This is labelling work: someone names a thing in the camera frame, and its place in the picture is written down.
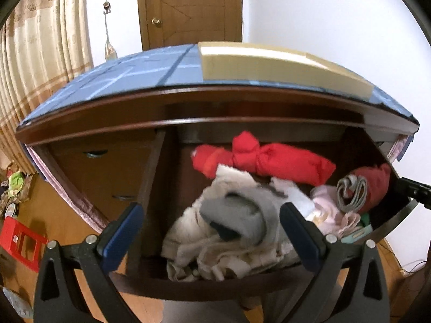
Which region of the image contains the grey striped underwear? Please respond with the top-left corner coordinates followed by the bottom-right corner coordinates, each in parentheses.
top-left (337, 176), bottom-right (368, 213)

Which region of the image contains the beige wooden tray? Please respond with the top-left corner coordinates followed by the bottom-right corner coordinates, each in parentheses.
top-left (198, 41), bottom-right (374, 99)

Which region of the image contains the pale pink underwear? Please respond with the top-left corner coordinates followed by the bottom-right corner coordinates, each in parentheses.
top-left (309, 185), bottom-right (362, 238)

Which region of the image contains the brown wooden drawer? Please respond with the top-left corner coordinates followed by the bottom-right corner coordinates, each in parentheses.
top-left (111, 124), bottom-right (418, 310)

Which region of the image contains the beige underwear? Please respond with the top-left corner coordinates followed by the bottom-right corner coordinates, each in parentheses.
top-left (161, 205), bottom-right (304, 282)

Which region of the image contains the red plastic stool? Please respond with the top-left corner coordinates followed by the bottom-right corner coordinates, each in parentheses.
top-left (0, 217), bottom-right (48, 271)

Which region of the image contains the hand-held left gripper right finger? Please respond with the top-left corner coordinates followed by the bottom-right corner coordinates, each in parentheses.
top-left (279, 202), bottom-right (391, 323)

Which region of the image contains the red knotted underwear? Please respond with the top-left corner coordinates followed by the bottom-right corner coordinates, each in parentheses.
top-left (232, 131), bottom-right (337, 186)

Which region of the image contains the green cloth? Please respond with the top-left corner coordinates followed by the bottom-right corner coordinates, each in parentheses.
top-left (8, 171), bottom-right (25, 196)

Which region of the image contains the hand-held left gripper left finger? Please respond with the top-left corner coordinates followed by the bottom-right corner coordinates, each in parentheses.
top-left (34, 202), bottom-right (145, 323)

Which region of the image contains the grey and navy sock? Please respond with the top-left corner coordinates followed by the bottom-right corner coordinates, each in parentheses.
top-left (199, 188), bottom-right (280, 246)

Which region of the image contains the blue plaid tablecloth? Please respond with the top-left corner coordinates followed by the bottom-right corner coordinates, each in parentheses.
top-left (23, 42), bottom-right (420, 127)

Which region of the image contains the dark red underwear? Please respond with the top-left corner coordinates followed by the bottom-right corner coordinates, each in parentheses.
top-left (350, 163), bottom-right (392, 213)

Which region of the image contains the brown wooden door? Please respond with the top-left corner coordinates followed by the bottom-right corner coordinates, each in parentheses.
top-left (136, 0), bottom-right (244, 51)

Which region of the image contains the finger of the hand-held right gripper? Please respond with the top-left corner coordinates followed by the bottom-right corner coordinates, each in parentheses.
top-left (392, 176), bottom-right (431, 210)

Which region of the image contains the thin floor cable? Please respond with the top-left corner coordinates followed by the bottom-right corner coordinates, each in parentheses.
top-left (399, 258), bottom-right (430, 277)

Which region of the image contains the hanging curtain tieback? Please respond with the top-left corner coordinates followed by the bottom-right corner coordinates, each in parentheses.
top-left (104, 15), bottom-right (118, 60)

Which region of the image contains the clear plastic bag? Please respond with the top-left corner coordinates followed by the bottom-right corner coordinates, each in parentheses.
top-left (3, 287), bottom-right (33, 317)

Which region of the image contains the beige striped curtain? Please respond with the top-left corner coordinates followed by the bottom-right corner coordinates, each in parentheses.
top-left (0, 0), bottom-right (95, 179)

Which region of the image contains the pale teal cloth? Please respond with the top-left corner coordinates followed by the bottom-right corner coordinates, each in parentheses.
top-left (342, 224), bottom-right (373, 244)

